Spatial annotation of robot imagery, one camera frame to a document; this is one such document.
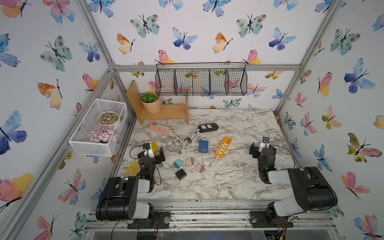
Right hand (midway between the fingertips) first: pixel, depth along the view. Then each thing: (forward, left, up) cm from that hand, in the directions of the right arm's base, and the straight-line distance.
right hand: (263, 143), depth 91 cm
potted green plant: (+23, +72, +9) cm, 77 cm away
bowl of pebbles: (-7, +81, +25) cm, 85 cm away
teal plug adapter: (-12, +51, -8) cm, 53 cm away
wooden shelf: (+26, +60, -2) cm, 66 cm away
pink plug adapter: (-11, +44, -8) cm, 46 cm away
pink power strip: (+14, +68, -7) cm, 69 cm away
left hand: (-6, +65, -1) cm, 65 cm away
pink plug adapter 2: (-15, +38, -8) cm, 41 cm away
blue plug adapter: (-1, +36, -6) cm, 36 cm away
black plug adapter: (-19, +49, -8) cm, 53 cm away
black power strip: (+14, +33, -4) cm, 36 cm away
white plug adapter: (-11, +33, -7) cm, 36 cm away
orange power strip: (0, +24, -7) cm, 25 cm away
